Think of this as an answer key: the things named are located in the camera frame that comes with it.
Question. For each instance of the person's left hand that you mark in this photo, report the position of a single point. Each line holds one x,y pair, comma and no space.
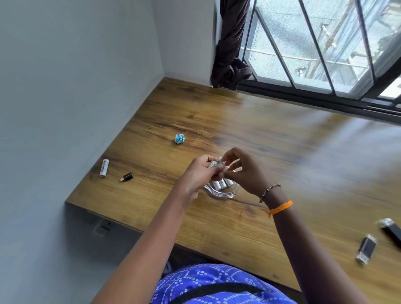
194,175

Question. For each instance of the person's right hand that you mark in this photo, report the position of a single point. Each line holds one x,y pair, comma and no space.
250,175

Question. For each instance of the person's left fingers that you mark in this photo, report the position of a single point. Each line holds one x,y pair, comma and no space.
216,172

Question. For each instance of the person's right thumb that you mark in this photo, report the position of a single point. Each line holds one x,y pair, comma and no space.
234,165

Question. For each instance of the white battery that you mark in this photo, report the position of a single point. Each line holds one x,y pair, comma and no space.
222,184
216,184
229,183
104,168
214,163

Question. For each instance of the person's left forearm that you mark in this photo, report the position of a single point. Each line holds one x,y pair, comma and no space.
147,250

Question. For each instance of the person's right forearm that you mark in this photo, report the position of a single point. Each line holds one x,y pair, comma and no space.
307,250

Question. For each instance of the clear plastic battery pack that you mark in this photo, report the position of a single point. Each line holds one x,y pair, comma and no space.
224,193

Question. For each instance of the crumpled blue paper ball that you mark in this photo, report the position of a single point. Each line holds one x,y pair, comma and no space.
179,138

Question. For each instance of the orange thread wristband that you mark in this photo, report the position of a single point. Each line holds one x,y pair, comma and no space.
280,208

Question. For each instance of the small black usb adapter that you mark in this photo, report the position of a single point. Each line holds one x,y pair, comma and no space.
127,177

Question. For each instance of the blue white patterned garment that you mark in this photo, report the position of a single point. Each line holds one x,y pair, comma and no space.
200,282

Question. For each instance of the dark brown curtain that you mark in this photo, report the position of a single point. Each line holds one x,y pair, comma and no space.
230,43

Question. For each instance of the black metal window grille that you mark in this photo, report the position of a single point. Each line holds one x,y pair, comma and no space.
313,47

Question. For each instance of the black silver usb drive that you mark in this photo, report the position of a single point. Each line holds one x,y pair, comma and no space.
366,249

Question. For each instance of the black usb stick clear cap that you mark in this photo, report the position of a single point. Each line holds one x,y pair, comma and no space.
391,230

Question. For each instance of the black window frame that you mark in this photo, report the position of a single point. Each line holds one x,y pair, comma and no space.
319,100

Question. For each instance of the grey wall socket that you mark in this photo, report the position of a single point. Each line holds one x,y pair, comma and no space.
101,228

